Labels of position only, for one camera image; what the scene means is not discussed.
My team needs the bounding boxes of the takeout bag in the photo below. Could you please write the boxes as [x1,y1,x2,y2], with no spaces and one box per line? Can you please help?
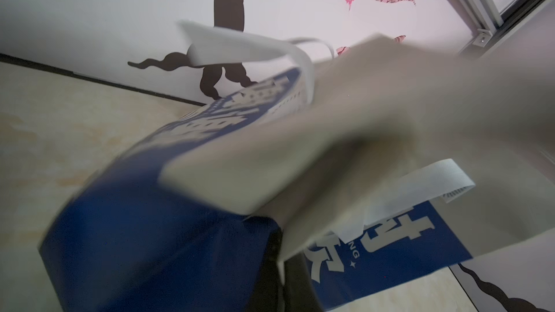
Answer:
[39,21,554,311]

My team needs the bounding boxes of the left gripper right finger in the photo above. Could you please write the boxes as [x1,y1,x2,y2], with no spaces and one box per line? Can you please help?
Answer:
[283,254,323,312]

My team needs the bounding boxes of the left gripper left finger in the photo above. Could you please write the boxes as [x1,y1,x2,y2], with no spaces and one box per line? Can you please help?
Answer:
[244,230,283,312]

